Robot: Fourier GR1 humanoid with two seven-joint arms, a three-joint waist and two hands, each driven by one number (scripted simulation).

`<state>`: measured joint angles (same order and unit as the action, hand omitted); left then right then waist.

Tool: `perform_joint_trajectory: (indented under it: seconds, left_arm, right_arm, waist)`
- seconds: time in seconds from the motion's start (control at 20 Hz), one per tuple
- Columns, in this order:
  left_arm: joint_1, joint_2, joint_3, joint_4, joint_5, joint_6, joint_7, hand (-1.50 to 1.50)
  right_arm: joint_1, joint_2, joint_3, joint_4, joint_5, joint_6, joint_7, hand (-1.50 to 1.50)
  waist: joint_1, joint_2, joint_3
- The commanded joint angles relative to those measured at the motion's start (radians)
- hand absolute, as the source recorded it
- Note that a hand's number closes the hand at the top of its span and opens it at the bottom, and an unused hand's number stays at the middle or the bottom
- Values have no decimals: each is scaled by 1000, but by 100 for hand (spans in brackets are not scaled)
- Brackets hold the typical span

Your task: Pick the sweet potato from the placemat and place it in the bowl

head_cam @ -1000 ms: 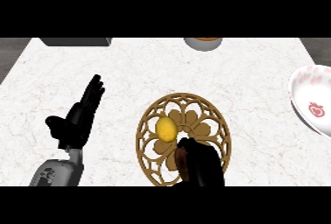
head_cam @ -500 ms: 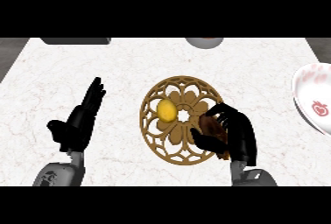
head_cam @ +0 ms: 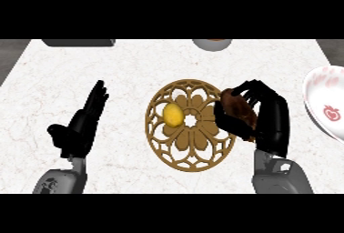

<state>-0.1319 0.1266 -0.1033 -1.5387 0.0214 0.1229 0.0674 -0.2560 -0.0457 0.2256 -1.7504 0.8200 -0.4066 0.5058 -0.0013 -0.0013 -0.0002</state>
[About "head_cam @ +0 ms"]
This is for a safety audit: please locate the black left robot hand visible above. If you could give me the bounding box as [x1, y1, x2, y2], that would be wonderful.
[46, 79, 111, 159]

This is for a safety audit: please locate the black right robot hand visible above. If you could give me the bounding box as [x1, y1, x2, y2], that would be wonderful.
[213, 79, 293, 158]

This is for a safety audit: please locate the white bowl with red print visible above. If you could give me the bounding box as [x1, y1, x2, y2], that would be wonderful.
[301, 65, 344, 144]

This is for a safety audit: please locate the round brown openwork placemat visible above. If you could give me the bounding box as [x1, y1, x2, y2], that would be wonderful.
[143, 78, 238, 173]

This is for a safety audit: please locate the grey round bowl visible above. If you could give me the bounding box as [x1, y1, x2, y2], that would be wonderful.
[192, 38, 234, 53]

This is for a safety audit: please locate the yellow lemon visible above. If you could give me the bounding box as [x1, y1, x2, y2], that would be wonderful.
[161, 103, 186, 128]

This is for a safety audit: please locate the dark grey flat appliance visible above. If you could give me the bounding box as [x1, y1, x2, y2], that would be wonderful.
[40, 38, 117, 48]

